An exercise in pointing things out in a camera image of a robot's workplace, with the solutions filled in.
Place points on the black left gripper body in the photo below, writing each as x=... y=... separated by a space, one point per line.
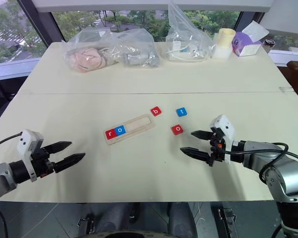
x=43 y=162

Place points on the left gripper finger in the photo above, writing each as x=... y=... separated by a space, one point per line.
x=58 y=146
x=69 y=160

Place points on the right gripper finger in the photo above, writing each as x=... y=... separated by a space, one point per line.
x=196 y=153
x=202 y=135

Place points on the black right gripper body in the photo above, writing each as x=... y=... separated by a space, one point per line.
x=217 y=151

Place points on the red letter tile o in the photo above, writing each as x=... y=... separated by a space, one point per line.
x=177 y=129

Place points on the blue letter tile t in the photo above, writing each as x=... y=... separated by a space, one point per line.
x=182 y=112

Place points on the red b letter block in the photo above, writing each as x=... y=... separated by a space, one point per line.
x=156 y=111

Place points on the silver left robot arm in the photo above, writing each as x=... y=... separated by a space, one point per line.
x=2 y=177

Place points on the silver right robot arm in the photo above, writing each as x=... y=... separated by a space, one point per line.
x=280 y=171

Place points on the red letter tile r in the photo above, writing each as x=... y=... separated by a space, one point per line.
x=110 y=134

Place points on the blue letter tile o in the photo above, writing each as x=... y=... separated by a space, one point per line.
x=120 y=130

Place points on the wooden block tray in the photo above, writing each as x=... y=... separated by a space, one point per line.
x=139 y=126

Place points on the pink soft bundle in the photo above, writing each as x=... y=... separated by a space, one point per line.
x=85 y=59

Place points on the tall clear plastic bag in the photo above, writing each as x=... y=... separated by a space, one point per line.
x=186 y=37

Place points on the grey cylindrical part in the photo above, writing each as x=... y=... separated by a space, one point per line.
x=136 y=59

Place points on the purple tissue box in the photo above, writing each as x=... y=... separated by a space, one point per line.
x=245 y=43

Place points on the large clear plastic bag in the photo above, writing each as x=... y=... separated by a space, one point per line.
x=109 y=47

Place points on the dark lidded jar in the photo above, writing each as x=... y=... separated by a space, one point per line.
x=269 y=45

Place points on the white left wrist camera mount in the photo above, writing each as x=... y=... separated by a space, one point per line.
x=27 y=143

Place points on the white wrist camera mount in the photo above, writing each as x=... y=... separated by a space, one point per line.
x=226 y=126
x=27 y=143

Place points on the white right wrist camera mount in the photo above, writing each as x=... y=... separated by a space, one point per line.
x=226 y=126

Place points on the black metal bracket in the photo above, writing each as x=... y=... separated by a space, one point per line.
x=226 y=220
x=85 y=224

